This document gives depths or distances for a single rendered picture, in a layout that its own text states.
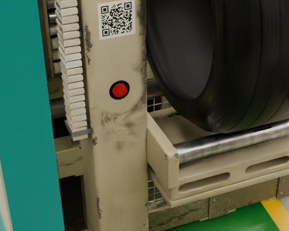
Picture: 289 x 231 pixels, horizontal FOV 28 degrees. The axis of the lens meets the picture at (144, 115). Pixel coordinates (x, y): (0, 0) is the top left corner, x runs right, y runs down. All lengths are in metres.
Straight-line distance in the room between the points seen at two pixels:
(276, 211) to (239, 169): 1.20
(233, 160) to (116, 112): 0.30
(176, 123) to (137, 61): 0.41
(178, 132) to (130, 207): 0.26
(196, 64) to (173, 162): 0.41
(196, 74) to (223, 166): 0.31
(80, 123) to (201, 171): 0.29
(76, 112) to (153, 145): 0.19
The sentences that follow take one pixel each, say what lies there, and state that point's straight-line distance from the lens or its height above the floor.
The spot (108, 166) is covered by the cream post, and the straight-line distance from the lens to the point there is 1.31.
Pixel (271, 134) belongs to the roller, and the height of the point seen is 0.90.
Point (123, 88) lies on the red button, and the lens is 1.20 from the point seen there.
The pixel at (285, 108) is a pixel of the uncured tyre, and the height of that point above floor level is 1.04.
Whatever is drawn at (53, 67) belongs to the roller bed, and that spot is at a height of 0.92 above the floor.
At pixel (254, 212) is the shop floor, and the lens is 2.51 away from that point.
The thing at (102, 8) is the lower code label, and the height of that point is 1.25.
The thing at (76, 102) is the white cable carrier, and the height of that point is 1.04.
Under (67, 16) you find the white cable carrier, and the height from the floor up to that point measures 1.24.
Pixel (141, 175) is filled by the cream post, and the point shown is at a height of 0.82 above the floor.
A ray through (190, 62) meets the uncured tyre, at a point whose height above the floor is 0.96.
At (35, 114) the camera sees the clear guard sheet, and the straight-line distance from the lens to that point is 0.19.
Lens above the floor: 1.67
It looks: 33 degrees down
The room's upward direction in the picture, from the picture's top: 1 degrees counter-clockwise
